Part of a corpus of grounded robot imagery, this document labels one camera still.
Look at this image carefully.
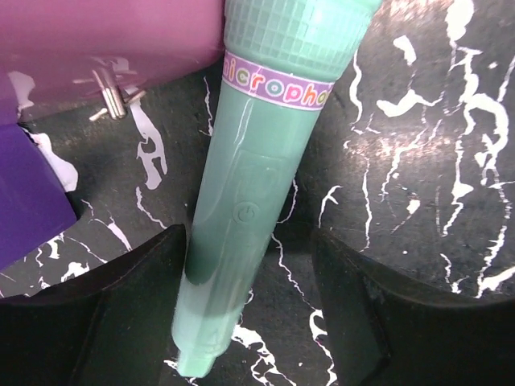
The pink metronome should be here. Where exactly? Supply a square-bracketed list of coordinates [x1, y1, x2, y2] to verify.
[1, 1, 224, 124]

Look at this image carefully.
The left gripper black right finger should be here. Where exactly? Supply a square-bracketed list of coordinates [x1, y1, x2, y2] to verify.
[311, 230, 514, 385]

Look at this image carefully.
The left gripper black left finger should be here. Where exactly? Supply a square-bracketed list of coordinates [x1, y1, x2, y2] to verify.
[1, 225, 187, 385]

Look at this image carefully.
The teal plastic microphone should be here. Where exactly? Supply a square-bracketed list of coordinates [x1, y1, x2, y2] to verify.
[171, 0, 380, 378]

